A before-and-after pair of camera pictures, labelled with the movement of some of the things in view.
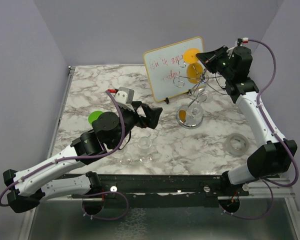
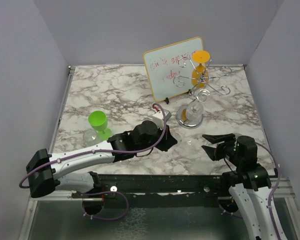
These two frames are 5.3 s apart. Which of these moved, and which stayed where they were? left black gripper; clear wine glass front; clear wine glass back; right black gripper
Moved: left black gripper; right black gripper
Stayed: clear wine glass front; clear wine glass back
